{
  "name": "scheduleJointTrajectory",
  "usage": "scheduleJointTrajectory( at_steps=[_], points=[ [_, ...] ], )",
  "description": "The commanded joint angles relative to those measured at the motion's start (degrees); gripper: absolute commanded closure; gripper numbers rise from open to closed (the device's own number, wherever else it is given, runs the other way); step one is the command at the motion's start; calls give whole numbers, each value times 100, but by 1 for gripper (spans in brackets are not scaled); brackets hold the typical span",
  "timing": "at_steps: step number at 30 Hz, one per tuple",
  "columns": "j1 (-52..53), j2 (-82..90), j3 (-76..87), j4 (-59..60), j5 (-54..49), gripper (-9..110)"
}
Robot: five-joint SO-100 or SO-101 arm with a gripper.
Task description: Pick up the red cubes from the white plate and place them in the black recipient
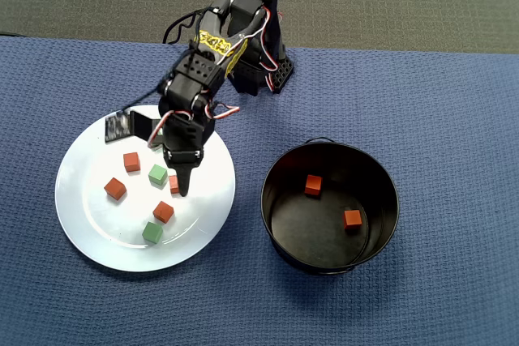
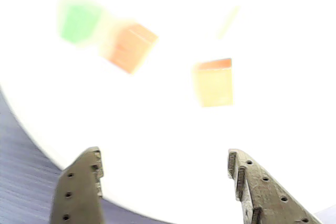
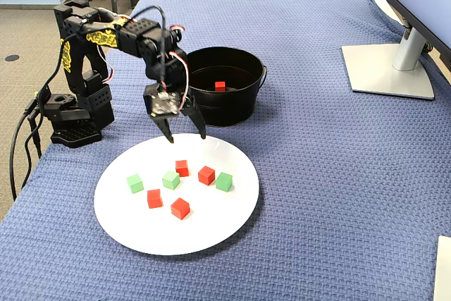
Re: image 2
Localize white round plate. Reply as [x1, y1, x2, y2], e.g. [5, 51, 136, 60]
[0, 0, 336, 224]

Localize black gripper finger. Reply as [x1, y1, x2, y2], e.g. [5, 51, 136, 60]
[227, 148, 324, 224]
[49, 146, 106, 224]

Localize red cube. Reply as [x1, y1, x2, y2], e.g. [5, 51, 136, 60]
[101, 22, 160, 75]
[191, 57, 234, 108]

